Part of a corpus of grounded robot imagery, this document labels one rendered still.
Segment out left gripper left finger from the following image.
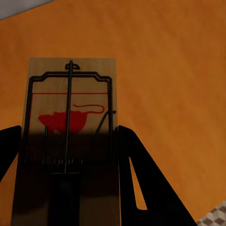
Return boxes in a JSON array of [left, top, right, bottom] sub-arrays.
[[0, 125, 22, 181]]

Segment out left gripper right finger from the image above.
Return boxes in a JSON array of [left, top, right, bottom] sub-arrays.
[[118, 125, 197, 226]]

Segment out mousetrap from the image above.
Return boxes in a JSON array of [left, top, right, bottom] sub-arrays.
[[10, 57, 121, 226]]

